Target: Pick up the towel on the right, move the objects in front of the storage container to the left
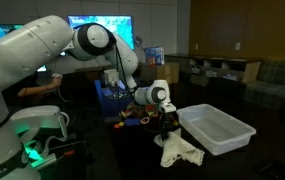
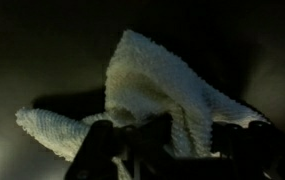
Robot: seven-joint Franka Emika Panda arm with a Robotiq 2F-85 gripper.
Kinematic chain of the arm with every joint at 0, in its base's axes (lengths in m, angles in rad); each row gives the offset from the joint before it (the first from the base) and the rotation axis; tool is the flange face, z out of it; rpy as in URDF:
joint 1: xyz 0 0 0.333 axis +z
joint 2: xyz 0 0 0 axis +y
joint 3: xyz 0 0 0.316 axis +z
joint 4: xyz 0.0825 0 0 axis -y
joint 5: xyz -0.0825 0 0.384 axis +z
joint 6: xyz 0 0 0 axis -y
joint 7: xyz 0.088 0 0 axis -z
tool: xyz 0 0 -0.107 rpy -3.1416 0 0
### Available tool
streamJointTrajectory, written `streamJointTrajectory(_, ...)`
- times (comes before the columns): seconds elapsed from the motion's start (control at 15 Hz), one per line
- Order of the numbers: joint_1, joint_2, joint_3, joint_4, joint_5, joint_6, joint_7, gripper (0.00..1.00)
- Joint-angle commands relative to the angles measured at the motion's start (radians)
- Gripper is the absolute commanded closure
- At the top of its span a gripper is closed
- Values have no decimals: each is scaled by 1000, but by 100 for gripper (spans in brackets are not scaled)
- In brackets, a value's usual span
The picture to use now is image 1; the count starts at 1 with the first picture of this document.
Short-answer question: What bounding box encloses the white VR headset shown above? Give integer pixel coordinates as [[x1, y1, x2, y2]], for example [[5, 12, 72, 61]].
[[10, 105, 70, 161]]

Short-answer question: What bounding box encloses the red plush toy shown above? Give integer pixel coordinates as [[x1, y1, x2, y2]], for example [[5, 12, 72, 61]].
[[145, 104, 159, 116]]

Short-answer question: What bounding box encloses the orange tipped tool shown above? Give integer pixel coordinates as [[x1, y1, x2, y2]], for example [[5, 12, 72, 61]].
[[36, 149, 76, 168]]

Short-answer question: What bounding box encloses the white terry towel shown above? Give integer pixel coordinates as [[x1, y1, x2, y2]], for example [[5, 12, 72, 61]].
[[153, 128, 206, 168]]

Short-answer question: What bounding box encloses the small open laptop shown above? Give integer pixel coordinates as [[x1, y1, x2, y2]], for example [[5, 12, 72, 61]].
[[103, 69, 132, 101]]

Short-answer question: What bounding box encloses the blue plush toy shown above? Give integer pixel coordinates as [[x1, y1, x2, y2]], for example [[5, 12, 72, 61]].
[[124, 117, 142, 127]]

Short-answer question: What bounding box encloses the brown plush toy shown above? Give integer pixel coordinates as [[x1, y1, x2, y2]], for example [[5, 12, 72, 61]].
[[125, 103, 145, 117]]

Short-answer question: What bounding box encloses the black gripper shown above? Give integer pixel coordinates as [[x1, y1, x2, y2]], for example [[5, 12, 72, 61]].
[[158, 111, 174, 142]]

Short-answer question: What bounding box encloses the person hand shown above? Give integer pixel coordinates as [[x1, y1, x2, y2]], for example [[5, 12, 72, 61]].
[[49, 77, 64, 90]]

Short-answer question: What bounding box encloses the person forearm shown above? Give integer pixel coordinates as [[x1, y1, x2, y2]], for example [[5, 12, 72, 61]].
[[16, 83, 54, 98]]

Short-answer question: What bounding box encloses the blue white carton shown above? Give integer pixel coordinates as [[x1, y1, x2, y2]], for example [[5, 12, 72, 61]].
[[144, 46, 166, 66]]

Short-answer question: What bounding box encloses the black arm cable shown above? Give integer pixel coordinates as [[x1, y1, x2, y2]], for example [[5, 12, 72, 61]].
[[113, 31, 138, 96]]

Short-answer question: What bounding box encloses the blue cart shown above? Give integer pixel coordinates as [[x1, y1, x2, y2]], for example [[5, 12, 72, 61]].
[[94, 79, 137, 118]]

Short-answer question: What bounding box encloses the wooden shelf cabinet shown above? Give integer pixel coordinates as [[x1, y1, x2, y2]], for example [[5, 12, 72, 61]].
[[165, 54, 264, 84]]

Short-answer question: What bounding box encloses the clear plastic storage container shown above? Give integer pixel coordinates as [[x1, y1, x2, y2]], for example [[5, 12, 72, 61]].
[[176, 103, 257, 157]]

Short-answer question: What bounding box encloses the green plaid sofa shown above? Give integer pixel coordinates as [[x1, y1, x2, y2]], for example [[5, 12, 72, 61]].
[[244, 59, 285, 113]]

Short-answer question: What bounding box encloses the white handheld VR controller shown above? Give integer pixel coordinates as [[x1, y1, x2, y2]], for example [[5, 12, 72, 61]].
[[51, 73, 64, 81]]

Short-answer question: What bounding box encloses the cardboard box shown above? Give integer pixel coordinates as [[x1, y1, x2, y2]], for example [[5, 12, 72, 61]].
[[140, 62, 180, 85]]

